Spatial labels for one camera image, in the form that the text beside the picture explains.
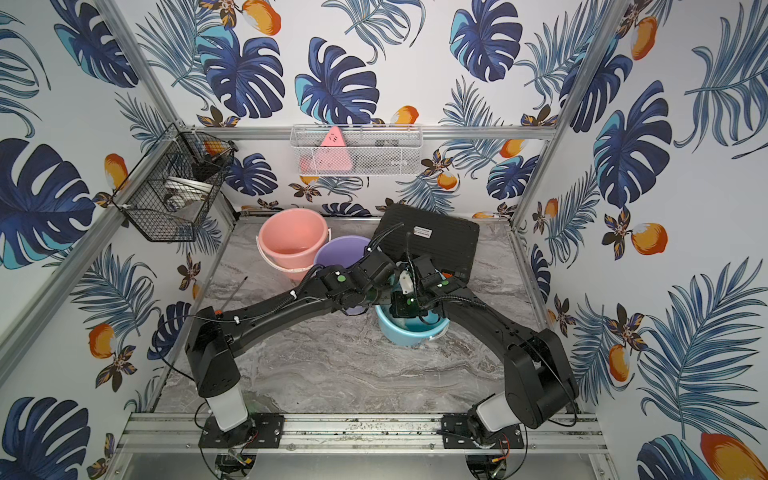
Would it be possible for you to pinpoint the purple plastic bucket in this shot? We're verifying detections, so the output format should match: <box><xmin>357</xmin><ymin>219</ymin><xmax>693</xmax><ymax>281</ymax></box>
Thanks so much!
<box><xmin>313</xmin><ymin>235</ymin><xmax>373</xmax><ymax>316</ymax></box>

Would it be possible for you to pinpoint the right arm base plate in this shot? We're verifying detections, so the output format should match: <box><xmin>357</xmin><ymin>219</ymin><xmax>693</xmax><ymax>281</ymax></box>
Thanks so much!
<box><xmin>437</xmin><ymin>413</ymin><xmax>525</xmax><ymax>451</ymax></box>

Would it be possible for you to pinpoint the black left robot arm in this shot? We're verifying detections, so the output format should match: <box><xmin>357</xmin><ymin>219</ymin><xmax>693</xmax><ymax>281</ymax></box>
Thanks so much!
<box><xmin>184</xmin><ymin>248</ymin><xmax>396</xmax><ymax>432</ymax></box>

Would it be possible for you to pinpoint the pink triangular object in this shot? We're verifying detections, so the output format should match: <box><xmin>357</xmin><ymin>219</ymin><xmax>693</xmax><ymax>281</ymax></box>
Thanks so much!
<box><xmin>308</xmin><ymin>126</ymin><xmax>354</xmax><ymax>174</ymax></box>

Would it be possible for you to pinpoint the black plastic tool case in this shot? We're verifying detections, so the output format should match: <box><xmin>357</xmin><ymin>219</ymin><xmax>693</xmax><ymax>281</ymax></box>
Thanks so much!
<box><xmin>374</xmin><ymin>204</ymin><xmax>480</xmax><ymax>282</ymax></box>

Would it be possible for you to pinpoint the aluminium front rail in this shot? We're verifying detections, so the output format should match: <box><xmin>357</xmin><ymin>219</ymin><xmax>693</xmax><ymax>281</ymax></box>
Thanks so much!
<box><xmin>117</xmin><ymin>413</ymin><xmax>608</xmax><ymax>455</ymax></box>

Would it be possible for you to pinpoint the pink plastic bucket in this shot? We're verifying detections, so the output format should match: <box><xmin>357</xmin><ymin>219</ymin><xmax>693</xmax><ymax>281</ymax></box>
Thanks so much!
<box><xmin>256</xmin><ymin>208</ymin><xmax>331</xmax><ymax>282</ymax></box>

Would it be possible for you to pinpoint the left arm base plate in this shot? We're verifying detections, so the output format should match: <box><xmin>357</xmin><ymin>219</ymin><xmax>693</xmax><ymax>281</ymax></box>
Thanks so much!
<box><xmin>198</xmin><ymin>413</ymin><xmax>285</xmax><ymax>450</ymax></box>

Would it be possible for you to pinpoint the white wire shelf basket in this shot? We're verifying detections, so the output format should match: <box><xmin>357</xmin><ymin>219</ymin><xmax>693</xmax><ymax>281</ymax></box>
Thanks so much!
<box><xmin>290</xmin><ymin>124</ymin><xmax>424</xmax><ymax>176</ymax></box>

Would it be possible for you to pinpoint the black wire basket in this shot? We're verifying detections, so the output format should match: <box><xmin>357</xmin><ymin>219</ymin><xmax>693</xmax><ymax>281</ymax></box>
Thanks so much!
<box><xmin>110</xmin><ymin>124</ymin><xmax>238</xmax><ymax>243</ymax></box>

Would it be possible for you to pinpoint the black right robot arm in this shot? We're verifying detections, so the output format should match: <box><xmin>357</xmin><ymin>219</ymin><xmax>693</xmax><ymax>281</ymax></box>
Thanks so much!
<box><xmin>392</xmin><ymin>256</ymin><xmax>578</xmax><ymax>433</ymax></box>

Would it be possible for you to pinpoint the turquoise plastic bucket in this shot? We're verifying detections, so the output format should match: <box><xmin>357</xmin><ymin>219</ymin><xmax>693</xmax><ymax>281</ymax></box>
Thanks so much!
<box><xmin>375</xmin><ymin>271</ymin><xmax>450</xmax><ymax>347</ymax></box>

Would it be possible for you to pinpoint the orange handled screwdriver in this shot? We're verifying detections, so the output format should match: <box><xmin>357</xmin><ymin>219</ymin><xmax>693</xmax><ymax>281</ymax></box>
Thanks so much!
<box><xmin>215</xmin><ymin>276</ymin><xmax>248</xmax><ymax>320</ymax></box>

